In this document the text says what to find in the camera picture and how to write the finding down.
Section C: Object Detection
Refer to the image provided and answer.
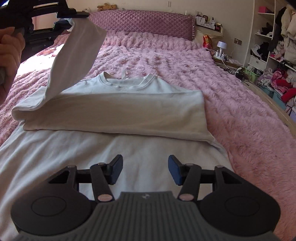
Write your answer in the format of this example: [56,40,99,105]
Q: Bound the white drawer box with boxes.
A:
[249,56,268,70]

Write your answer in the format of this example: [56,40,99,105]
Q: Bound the brown teddy bear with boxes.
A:
[97,3,117,12]

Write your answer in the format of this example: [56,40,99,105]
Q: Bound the black cables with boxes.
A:
[228,67,249,82]

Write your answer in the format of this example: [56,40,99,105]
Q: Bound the light blue storage box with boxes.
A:
[257,83,287,110]

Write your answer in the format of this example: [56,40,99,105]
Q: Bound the black folded clothes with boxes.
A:
[261,22,275,37]
[256,43,270,56]

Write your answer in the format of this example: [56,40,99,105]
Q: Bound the pink fluffy blanket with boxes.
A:
[0,30,296,241]

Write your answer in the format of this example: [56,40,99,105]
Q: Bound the wooden bed frame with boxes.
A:
[240,80,296,131]

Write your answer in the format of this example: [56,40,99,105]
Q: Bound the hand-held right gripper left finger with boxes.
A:
[48,154,123,202]

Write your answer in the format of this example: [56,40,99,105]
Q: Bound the white sweatshirt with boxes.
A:
[0,17,234,234]

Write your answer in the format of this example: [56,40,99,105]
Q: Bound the bedside wall shelf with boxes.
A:
[195,14,224,37]

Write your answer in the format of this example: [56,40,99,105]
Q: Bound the white table lamp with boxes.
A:
[216,41,227,55]

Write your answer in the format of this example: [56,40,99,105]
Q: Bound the white power strip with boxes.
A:
[213,52,232,62]

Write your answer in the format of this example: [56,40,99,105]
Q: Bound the black hanging coat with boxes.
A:
[269,7,287,54]

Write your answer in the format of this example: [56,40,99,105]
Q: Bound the person's left hand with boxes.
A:
[0,27,26,102]

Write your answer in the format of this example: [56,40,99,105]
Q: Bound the white open wardrobe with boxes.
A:
[248,0,296,78]

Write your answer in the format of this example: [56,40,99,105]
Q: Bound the pile of pink clothes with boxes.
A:
[257,67,296,105]

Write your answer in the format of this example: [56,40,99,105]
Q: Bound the beige hanging coat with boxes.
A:
[280,7,296,63]

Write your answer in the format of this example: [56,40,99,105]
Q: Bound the wooden nightstand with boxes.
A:
[213,57,244,70]

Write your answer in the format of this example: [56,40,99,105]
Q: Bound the green basket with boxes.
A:
[245,67,263,83]

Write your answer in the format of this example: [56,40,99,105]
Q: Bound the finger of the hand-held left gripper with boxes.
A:
[32,21,74,42]
[57,9,90,18]

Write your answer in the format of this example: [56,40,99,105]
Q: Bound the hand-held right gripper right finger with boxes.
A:
[168,155,244,202]

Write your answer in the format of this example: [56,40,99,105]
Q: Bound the purple quilted headboard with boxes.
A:
[88,9,196,41]

